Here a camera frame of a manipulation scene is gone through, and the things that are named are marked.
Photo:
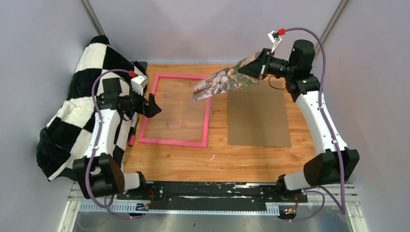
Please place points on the black white checkered pillow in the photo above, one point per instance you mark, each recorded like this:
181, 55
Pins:
68, 134

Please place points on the pink handled screwdriver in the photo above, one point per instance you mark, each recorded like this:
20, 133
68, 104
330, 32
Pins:
133, 135

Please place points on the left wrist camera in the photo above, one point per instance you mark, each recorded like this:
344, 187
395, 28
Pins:
139, 83

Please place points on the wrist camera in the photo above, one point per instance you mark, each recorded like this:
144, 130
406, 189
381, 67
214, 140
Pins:
275, 38
139, 83

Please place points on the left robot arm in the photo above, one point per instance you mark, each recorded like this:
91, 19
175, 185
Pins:
99, 172

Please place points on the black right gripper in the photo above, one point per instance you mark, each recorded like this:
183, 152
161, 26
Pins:
256, 68

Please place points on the brown frame backing board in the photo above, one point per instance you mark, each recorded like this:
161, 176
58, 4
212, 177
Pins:
257, 116

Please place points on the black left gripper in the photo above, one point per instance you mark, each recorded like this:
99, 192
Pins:
149, 110

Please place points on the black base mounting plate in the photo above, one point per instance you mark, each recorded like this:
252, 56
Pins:
212, 196

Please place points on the landscape beach photo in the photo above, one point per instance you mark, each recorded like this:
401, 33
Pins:
225, 80

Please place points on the pink picture frame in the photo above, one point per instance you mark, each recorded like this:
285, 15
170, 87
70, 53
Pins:
203, 143

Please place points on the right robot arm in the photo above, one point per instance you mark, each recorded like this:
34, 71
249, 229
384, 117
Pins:
334, 161

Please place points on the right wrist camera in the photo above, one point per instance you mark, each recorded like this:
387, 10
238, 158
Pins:
275, 38

